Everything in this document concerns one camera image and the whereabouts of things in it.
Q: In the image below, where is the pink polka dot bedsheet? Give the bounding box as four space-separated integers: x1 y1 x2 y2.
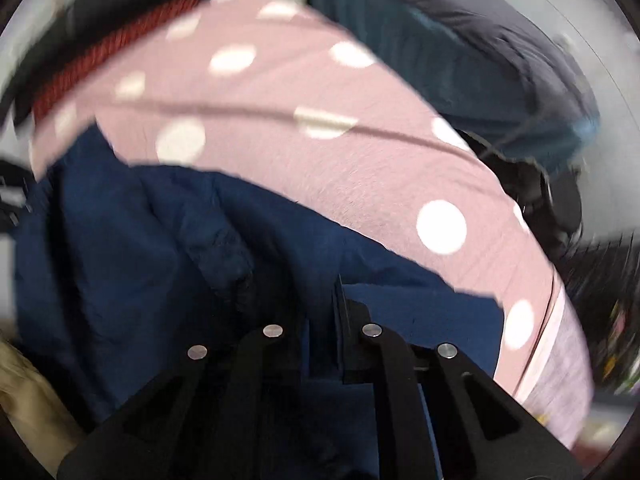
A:
29 0 593 445

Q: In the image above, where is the navy blue garment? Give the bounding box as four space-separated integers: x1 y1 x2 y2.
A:
15 127 503 466

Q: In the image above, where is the black round stool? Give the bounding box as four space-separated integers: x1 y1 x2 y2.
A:
458 130 582 261

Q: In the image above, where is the red braided rope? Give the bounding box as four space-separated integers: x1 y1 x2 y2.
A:
31 0 208 122

